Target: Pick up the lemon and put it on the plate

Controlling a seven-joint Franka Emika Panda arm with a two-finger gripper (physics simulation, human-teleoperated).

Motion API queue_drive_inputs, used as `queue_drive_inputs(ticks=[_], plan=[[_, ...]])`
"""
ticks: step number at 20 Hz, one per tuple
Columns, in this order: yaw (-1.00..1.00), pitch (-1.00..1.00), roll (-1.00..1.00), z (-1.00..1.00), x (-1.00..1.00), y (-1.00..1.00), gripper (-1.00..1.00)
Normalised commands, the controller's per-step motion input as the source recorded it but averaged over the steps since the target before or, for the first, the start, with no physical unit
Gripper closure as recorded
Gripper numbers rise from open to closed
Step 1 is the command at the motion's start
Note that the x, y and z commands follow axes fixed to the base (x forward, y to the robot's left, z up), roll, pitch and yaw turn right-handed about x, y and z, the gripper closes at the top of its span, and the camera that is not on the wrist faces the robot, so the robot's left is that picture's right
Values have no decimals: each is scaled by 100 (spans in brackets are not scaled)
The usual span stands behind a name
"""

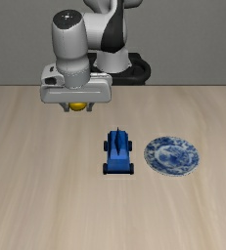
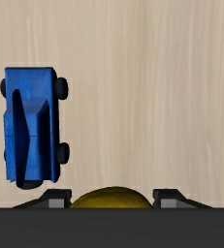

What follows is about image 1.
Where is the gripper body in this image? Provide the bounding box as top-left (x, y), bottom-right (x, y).
top-left (39, 63), bottom-right (113, 104)

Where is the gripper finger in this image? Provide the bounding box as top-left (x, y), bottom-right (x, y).
top-left (85, 102), bottom-right (96, 113)
top-left (59, 102), bottom-right (70, 113)

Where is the yellow lemon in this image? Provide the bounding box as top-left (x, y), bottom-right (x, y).
top-left (68, 102), bottom-right (88, 112)

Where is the blue and white plate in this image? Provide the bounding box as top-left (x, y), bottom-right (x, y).
top-left (143, 136), bottom-right (201, 177)

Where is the blue toy car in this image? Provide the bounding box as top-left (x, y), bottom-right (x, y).
top-left (102, 127), bottom-right (135, 176)

